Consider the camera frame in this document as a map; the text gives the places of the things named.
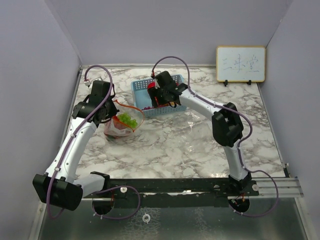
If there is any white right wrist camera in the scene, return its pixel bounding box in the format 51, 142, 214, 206
151, 72, 160, 89

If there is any red strawberry bunch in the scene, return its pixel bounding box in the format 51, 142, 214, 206
103, 121, 133, 138

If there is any clear zip bag orange zipper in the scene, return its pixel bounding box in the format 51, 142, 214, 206
103, 100, 145, 139

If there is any green grape bunch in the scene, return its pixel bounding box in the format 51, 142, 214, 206
117, 112, 138, 128

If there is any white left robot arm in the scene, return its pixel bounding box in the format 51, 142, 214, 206
32, 80, 118, 211

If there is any small whiteboard wooden frame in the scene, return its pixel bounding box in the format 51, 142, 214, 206
216, 45, 266, 84

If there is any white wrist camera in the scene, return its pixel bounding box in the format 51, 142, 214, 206
151, 72, 160, 89
84, 77, 103, 87

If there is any blue plastic basket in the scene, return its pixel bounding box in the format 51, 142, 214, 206
131, 78, 187, 118

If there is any red apple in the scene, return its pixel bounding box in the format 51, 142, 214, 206
147, 82, 157, 95

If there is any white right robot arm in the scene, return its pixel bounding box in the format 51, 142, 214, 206
147, 71, 252, 196

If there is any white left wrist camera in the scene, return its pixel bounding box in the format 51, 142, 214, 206
84, 77, 103, 87

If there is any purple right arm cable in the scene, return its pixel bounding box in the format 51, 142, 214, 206
151, 56, 280, 217

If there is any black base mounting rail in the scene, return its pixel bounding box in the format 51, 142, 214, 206
86, 178, 259, 209

